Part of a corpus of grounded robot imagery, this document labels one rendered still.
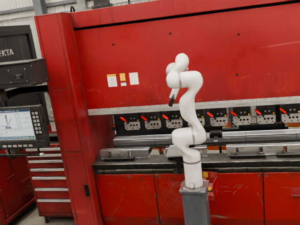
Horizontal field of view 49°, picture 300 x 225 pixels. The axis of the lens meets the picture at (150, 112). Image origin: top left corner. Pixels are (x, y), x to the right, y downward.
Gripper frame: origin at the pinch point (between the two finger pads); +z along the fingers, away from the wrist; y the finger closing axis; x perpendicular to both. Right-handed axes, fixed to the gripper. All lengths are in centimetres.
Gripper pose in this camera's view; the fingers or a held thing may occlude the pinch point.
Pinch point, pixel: (171, 102)
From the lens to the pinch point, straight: 263.1
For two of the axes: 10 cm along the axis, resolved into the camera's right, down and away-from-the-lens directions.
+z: -2.6, 8.6, 4.4
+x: 9.4, 3.3, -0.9
